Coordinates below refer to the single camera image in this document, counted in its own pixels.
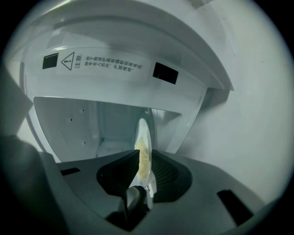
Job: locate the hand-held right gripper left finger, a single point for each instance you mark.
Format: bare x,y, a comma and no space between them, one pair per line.
92,188

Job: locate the white table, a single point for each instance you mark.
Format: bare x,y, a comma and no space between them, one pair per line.
241,126

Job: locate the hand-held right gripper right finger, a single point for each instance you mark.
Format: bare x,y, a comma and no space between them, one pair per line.
195,195

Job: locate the large white plate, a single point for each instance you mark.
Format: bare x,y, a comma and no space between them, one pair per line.
143,130

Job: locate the white microwave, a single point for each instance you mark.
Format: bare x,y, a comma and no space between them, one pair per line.
114,87

